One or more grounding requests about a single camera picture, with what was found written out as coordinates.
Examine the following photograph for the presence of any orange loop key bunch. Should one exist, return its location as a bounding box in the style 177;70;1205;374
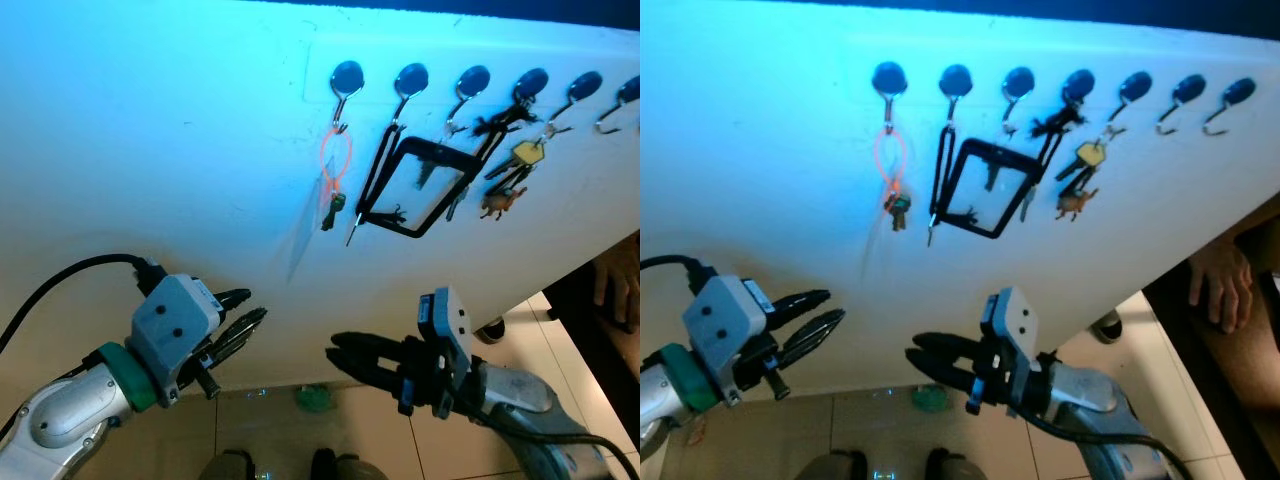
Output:
873;125;913;233
316;122;355;233

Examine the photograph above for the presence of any white board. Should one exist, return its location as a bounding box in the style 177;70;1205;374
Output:
0;0;641;401
640;0;1280;401

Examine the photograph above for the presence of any black key strap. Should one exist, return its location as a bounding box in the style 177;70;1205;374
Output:
1030;105;1086;141
470;103;533;141

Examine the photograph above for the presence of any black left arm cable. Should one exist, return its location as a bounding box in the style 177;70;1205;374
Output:
640;254;716;291
0;253;167;351

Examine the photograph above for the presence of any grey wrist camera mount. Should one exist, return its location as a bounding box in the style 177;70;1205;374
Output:
130;273;223;379
980;287;1041;376
418;285;473;376
682;275;773;376

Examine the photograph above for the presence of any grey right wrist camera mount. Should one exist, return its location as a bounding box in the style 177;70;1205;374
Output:
980;287;1041;376
418;285;473;376

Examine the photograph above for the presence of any black magnetic metal hook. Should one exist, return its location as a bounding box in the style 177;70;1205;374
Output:
1156;74;1207;136
1203;77;1258;138
545;70;605;136
1000;66;1037;136
1105;70;1155;136
510;67;551;111
445;65;493;136
390;62;431;129
330;60;367;131
595;75;641;134
938;64;975;129
1060;68;1097;111
871;61;909;131

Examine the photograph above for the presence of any brass key bunch brown figurine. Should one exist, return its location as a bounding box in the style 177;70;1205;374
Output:
480;120;573;223
1052;122;1129;223

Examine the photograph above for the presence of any person's bare hand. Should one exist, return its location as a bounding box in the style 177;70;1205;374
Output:
1188;239;1264;336
592;233;641;331

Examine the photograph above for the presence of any black furniture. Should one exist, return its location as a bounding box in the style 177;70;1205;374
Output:
1142;258;1280;480
540;255;641;426

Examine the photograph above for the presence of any black lanyard with frame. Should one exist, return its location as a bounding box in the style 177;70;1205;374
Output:
345;122;483;248
925;125;1049;248

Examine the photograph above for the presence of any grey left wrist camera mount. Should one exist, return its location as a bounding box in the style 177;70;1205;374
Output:
130;273;223;379
682;275;773;376

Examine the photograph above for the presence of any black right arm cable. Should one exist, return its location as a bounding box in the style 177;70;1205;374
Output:
1035;405;1198;480
455;395;641;480

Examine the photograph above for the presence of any robot's left foot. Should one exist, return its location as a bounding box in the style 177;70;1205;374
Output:
198;450;256;480
798;450;869;480

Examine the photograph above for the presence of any robot's right foot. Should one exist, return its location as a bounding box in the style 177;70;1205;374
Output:
925;448;991;480
310;448;389;480

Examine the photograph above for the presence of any person's leg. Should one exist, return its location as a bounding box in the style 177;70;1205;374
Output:
1200;300;1280;441

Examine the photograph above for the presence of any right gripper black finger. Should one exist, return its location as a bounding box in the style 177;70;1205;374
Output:
911;331;977;357
325;349;407;393
330;332;407;360
904;346;977;393

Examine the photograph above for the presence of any robot's foot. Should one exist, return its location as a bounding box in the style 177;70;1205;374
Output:
925;448;991;480
198;450;256;480
310;448;389;480
798;450;869;480

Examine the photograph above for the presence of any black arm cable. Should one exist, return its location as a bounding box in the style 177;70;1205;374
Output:
640;254;716;291
1035;405;1198;480
455;395;641;480
0;253;167;351

